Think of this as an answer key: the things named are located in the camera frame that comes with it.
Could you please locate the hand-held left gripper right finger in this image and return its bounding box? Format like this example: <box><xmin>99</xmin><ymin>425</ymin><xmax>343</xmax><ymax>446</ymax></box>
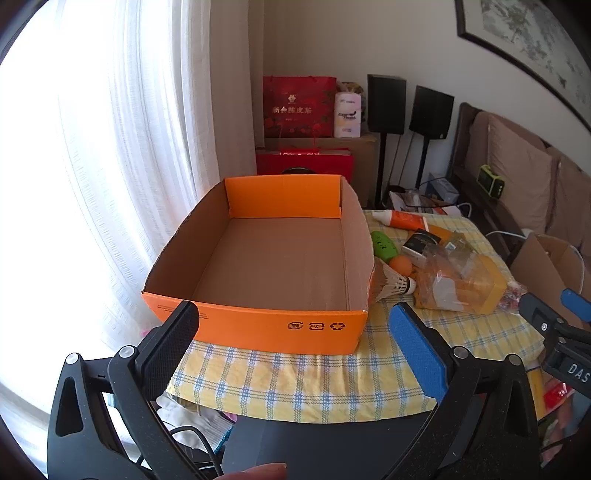
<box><xmin>390</xmin><ymin>302</ymin><xmax>541</xmax><ymax>480</ymax></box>

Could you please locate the black speaker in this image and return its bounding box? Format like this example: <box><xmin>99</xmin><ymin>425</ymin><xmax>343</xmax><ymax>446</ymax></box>
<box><xmin>367</xmin><ymin>74</ymin><xmax>407</xmax><ymax>136</ymax></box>
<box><xmin>409</xmin><ymin>85</ymin><xmax>455</xmax><ymax>140</ymax></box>

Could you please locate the clear jar yellow lid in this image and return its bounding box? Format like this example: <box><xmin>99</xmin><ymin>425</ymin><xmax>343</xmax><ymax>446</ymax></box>
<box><xmin>416</xmin><ymin>251</ymin><xmax>509</xmax><ymax>315</ymax></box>

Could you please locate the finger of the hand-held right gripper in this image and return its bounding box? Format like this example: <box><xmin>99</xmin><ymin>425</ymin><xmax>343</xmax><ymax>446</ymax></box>
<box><xmin>517</xmin><ymin>293</ymin><xmax>591</xmax><ymax>346</ymax></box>
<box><xmin>558</xmin><ymin>288</ymin><xmax>591</xmax><ymax>330</ymax></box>

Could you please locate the white cloth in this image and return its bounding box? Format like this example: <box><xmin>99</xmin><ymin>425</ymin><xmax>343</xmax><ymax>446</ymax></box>
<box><xmin>157</xmin><ymin>392</ymin><xmax>234</xmax><ymax>455</ymax></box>

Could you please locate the white flat box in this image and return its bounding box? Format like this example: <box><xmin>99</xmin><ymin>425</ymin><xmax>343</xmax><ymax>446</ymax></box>
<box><xmin>388</xmin><ymin>187</ymin><xmax>462</xmax><ymax>217</ymax></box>

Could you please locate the red floral gift bag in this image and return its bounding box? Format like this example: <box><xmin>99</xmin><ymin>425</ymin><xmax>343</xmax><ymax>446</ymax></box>
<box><xmin>263</xmin><ymin>76</ymin><xmax>338</xmax><ymax>139</ymax></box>

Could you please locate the gold foil packet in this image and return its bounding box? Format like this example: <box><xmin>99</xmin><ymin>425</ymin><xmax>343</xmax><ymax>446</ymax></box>
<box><xmin>436</xmin><ymin>229</ymin><xmax>474</xmax><ymax>254</ymax></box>

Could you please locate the black cable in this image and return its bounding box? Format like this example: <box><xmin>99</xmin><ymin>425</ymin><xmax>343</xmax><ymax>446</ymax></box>
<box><xmin>166</xmin><ymin>427</ymin><xmax>223</xmax><ymax>480</ymax></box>

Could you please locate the framed ink painting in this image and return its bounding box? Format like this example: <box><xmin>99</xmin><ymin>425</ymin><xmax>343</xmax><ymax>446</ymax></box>
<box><xmin>454</xmin><ymin>0</ymin><xmax>591</xmax><ymax>107</ymax></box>

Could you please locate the white blue box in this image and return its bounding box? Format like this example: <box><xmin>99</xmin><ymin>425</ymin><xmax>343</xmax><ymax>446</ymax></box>
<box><xmin>427</xmin><ymin>173</ymin><xmax>460</xmax><ymax>204</ymax></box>

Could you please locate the clear bag of rubber bands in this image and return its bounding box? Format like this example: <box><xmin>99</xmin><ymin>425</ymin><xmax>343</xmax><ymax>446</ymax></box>
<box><xmin>496</xmin><ymin>281</ymin><xmax>527</xmax><ymax>315</ymax></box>

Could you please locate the white feather shuttlecock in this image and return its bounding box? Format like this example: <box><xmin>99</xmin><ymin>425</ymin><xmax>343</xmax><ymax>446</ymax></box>
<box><xmin>369</xmin><ymin>258</ymin><xmax>417</xmax><ymax>303</ymax></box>

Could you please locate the white sheer curtain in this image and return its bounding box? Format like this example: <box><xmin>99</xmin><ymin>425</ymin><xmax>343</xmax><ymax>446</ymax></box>
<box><xmin>0</xmin><ymin>0</ymin><xmax>259</xmax><ymax>416</ymax></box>

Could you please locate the black speaker stand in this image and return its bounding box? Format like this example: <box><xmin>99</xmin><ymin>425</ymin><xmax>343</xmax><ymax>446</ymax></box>
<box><xmin>375</xmin><ymin>134</ymin><xmax>389</xmax><ymax>208</ymax></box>
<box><xmin>417</xmin><ymin>137</ymin><xmax>431</xmax><ymax>191</ymax></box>

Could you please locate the brown sofa cushion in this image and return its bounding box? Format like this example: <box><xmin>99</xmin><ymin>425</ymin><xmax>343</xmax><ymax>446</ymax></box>
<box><xmin>464</xmin><ymin>111</ymin><xmax>555</xmax><ymax>234</ymax></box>
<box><xmin>545</xmin><ymin>148</ymin><xmax>591</xmax><ymax>259</ymax></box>

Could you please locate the orange cream tube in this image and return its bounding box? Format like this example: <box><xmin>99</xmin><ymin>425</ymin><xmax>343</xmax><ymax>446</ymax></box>
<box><xmin>372</xmin><ymin>209</ymin><xmax>430</xmax><ymax>232</ymax></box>

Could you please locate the pink white tissue pack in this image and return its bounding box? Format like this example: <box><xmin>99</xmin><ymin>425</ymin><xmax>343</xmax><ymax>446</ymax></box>
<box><xmin>333</xmin><ymin>91</ymin><xmax>362</xmax><ymax>139</ymax></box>

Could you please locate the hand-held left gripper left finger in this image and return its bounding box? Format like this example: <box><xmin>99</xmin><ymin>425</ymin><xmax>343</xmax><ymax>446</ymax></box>
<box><xmin>47</xmin><ymin>300</ymin><xmax>200</xmax><ymax>480</ymax></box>

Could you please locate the red collection gift bag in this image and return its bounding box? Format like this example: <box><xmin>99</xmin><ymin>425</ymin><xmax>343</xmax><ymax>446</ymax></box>
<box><xmin>255</xmin><ymin>147</ymin><xmax>356</xmax><ymax>195</ymax></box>

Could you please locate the white cable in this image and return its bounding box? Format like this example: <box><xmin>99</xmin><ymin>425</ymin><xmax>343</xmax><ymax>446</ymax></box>
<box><xmin>457</xmin><ymin>202</ymin><xmax>529</xmax><ymax>241</ymax></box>

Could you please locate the person's left hand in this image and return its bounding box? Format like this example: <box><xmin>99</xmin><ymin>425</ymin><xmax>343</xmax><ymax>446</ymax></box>
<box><xmin>221</xmin><ymin>463</ymin><xmax>288</xmax><ymax>480</ymax></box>

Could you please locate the green alarm clock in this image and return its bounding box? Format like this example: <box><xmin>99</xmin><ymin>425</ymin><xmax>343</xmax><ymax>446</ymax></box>
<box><xmin>478</xmin><ymin>164</ymin><xmax>507</xmax><ymax>200</ymax></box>

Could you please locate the black tissue pack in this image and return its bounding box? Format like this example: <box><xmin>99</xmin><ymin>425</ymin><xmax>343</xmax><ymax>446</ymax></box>
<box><xmin>401</xmin><ymin>229</ymin><xmax>439</xmax><ymax>268</ymax></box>

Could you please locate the orange cardboard box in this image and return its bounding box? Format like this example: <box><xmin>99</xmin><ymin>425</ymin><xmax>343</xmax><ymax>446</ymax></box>
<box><xmin>141</xmin><ymin>174</ymin><xmax>375</xmax><ymax>356</ymax></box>

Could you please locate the green oval plastic toy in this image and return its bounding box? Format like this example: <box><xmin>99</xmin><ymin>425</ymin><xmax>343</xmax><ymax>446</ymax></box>
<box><xmin>370</xmin><ymin>229</ymin><xmax>399</xmax><ymax>261</ymax></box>

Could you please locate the open brown cardboard box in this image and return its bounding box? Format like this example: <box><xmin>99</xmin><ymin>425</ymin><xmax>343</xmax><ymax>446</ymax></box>
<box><xmin>508</xmin><ymin>233</ymin><xmax>591</xmax><ymax>324</ymax></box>

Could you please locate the brown sofa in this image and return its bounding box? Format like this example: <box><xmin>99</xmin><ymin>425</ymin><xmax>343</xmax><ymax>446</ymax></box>
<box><xmin>450</xmin><ymin>102</ymin><xmax>591</xmax><ymax>259</ymax></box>

